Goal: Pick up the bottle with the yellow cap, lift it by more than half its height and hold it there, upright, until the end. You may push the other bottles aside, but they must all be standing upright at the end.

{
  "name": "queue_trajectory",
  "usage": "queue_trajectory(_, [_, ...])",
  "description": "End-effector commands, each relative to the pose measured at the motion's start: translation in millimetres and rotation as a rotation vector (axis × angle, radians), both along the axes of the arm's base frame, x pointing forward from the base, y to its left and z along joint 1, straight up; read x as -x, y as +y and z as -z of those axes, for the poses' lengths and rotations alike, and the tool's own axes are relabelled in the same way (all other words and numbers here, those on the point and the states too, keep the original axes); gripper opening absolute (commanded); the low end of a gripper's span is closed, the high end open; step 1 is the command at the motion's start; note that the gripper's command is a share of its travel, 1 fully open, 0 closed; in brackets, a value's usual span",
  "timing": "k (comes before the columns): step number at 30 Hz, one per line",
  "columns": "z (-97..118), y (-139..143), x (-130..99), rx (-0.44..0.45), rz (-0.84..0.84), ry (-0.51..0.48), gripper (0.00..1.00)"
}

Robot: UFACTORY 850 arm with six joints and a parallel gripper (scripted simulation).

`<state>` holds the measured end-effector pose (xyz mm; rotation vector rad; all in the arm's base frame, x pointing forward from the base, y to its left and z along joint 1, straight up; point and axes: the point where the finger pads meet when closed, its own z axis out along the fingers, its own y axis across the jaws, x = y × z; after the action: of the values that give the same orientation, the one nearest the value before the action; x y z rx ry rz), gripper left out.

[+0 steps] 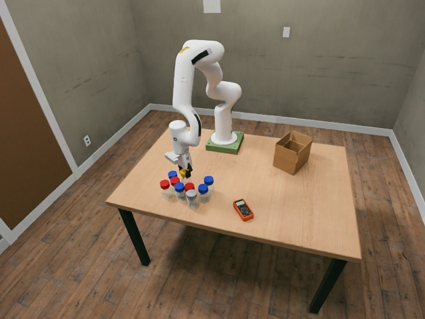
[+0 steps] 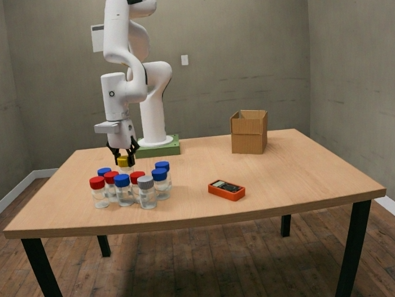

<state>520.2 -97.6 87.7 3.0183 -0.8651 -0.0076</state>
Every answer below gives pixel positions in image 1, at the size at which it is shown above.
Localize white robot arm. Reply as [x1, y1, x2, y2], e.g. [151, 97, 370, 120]
[165, 40, 242, 165]

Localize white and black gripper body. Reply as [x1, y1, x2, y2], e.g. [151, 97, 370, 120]
[177, 151, 192, 170]

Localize orange digital multimeter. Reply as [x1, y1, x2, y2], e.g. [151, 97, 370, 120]
[233, 198, 254, 221]

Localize yellow-capped bottle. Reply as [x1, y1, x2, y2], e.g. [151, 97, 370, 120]
[180, 168, 191, 185]

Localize brown cardboard box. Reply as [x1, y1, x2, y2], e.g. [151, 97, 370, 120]
[273, 132, 313, 176]

